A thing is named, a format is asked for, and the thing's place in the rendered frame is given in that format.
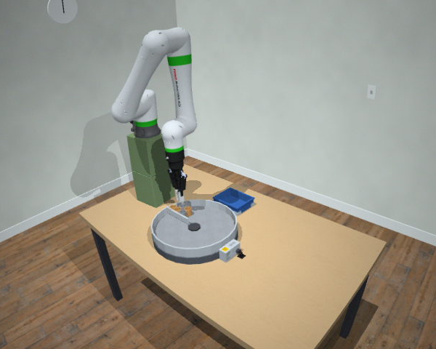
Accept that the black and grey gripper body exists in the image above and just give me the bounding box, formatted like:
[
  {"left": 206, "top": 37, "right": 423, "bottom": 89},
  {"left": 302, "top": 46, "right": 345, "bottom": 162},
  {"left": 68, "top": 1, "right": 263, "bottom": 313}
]
[{"left": 169, "top": 160, "right": 184, "bottom": 177}]

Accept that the grey round turntable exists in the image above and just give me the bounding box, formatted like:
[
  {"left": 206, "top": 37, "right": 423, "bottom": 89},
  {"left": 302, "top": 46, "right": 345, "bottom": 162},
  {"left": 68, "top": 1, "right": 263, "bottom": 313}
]
[{"left": 151, "top": 199, "right": 245, "bottom": 265}]

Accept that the blue open crate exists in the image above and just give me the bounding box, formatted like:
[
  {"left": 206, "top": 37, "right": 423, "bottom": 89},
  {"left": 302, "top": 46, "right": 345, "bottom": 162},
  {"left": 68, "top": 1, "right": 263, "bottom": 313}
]
[{"left": 212, "top": 188, "right": 255, "bottom": 216}]

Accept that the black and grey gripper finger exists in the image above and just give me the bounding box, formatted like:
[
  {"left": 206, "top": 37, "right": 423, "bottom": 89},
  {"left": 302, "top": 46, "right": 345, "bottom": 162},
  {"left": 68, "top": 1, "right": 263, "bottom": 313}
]
[
  {"left": 175, "top": 171, "right": 187, "bottom": 202},
  {"left": 167, "top": 169, "right": 179, "bottom": 201}
]

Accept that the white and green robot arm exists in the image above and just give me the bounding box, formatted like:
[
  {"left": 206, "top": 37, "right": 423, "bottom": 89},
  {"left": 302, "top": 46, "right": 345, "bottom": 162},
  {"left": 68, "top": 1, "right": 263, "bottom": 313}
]
[{"left": 111, "top": 27, "right": 197, "bottom": 163}]

